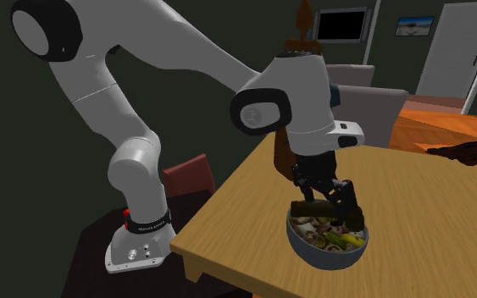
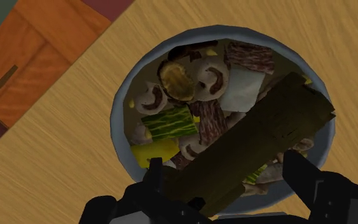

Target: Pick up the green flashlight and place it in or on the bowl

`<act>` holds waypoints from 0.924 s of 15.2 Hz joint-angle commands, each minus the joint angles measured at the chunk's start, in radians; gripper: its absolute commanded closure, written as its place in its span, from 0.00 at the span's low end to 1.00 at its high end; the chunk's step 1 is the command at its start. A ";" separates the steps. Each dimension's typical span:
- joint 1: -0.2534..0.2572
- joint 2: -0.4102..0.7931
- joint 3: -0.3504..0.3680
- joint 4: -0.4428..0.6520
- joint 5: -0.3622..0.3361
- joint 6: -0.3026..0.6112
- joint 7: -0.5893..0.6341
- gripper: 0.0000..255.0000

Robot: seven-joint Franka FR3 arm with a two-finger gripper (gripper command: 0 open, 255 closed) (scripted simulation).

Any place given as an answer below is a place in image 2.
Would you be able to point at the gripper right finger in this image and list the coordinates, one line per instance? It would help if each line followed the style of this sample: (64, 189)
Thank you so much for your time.
(318, 189)

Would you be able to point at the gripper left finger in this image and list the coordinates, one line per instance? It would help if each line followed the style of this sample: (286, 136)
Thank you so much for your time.
(155, 186)

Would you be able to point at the grey bowl of food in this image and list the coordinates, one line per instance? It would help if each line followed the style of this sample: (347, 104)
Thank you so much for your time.
(117, 124)

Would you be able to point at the dark olive flat block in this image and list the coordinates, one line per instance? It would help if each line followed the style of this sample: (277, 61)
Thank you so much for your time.
(259, 139)

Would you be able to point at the orange wooden cabinet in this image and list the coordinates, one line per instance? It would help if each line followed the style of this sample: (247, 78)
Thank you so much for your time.
(39, 59)

